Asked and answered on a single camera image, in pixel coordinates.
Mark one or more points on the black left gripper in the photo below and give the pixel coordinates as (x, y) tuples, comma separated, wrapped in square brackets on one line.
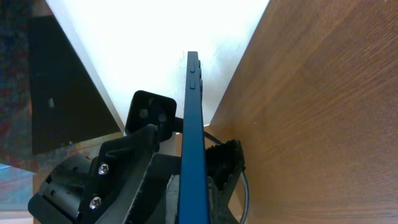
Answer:
[(126, 183)]

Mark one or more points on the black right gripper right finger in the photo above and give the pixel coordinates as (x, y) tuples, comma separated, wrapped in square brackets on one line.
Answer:
[(225, 162)]

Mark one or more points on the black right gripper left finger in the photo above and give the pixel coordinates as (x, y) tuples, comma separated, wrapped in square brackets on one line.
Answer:
[(171, 197)]

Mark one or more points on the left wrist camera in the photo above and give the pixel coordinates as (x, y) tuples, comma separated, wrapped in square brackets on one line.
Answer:
[(150, 108)]

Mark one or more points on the blue Galaxy smartphone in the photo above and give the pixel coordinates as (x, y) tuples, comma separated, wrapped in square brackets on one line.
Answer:
[(193, 202)]

